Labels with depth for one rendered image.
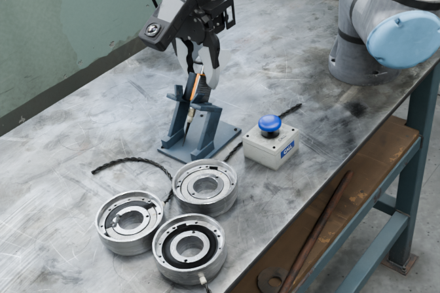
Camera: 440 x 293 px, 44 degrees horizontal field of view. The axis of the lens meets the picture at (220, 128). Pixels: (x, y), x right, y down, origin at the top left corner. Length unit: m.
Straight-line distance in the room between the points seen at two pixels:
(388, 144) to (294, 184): 0.52
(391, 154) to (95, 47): 1.76
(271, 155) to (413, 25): 0.31
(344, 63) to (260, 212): 0.40
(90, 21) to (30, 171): 1.71
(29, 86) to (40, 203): 1.65
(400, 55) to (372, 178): 0.41
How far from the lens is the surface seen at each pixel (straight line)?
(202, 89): 0.95
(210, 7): 0.88
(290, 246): 1.14
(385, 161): 1.33
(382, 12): 0.95
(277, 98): 1.10
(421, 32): 0.94
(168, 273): 0.77
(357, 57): 1.11
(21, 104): 2.60
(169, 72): 1.23
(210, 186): 0.91
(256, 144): 0.92
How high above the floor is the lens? 1.43
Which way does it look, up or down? 38 degrees down
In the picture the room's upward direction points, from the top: 8 degrees counter-clockwise
